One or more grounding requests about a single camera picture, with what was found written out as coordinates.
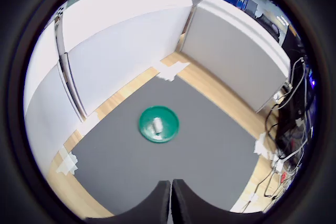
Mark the small white plastic terminal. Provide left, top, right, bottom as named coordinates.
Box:
left=152, top=116, right=163, bottom=134

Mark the round green lid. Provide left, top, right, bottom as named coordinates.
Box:
left=138, top=105, right=180, bottom=145

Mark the dark grey mat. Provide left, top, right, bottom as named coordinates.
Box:
left=70, top=76, right=263, bottom=217

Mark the white tape piece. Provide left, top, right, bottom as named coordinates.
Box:
left=253, top=132, right=274, bottom=159
left=156, top=60, right=190, bottom=82
left=83, top=110, right=100, bottom=130
left=56, top=145, right=79, bottom=175
left=246, top=191, right=260, bottom=204

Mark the white power strip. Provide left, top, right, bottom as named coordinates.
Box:
left=271, top=155, right=285, bottom=173

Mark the black computer tower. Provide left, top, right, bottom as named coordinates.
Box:
left=277, top=84, right=316, bottom=146

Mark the grey partition joint strip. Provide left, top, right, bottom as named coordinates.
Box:
left=53, top=14, right=88, bottom=123

